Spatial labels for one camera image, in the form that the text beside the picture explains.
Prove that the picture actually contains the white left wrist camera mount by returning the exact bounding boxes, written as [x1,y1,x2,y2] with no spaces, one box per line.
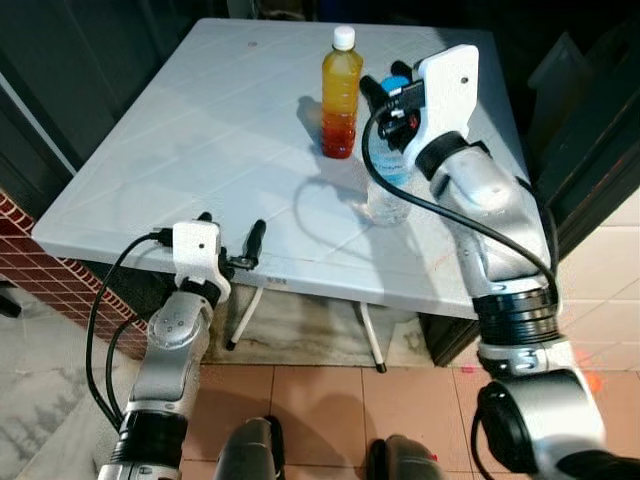
[172,222,233,303]

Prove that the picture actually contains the grey robot leg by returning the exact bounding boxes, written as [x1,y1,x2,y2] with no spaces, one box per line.
[365,435,443,480]
[215,415,286,480]

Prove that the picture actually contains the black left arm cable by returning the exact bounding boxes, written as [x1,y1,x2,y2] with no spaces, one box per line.
[85,230,179,431]

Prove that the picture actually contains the black furniture foot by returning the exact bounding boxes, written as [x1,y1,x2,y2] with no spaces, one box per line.
[0,283,21,319]

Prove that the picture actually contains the clear water bottle blue label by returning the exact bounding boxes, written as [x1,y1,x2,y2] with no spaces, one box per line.
[365,68,417,227]

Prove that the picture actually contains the white metal table leg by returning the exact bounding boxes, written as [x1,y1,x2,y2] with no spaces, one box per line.
[358,303,388,374]
[226,285,263,351]

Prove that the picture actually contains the white plastic folding table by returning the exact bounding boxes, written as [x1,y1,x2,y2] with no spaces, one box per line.
[32,18,533,373]

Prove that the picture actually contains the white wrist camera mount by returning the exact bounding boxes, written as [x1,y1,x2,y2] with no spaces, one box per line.
[172,222,233,303]
[413,45,481,161]

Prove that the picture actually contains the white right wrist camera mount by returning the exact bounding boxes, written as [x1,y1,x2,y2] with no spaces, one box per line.
[413,45,481,161]

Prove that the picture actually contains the grey robot left leg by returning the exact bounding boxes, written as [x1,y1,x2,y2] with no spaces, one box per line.
[215,415,286,480]

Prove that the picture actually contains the dark door panel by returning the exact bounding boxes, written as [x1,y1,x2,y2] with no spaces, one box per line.
[485,0,640,366]

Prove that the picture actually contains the orange drink bottle white cap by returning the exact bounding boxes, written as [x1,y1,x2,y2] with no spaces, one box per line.
[321,26,365,160]

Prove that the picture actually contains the grey robot right leg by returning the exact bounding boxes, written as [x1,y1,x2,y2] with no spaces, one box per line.
[365,435,443,480]

